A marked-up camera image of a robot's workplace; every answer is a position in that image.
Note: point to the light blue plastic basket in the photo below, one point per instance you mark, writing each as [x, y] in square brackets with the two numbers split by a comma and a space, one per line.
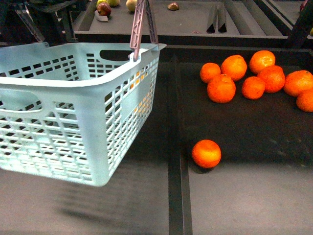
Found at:
[71, 112]

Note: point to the red apple top shelf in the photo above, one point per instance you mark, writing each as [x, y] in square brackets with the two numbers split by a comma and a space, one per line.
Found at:
[104, 9]

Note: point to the lone orange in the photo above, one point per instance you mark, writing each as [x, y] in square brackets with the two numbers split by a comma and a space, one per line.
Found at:
[206, 154]

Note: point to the orange in pile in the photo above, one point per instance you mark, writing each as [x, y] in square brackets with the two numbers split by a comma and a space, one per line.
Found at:
[221, 89]

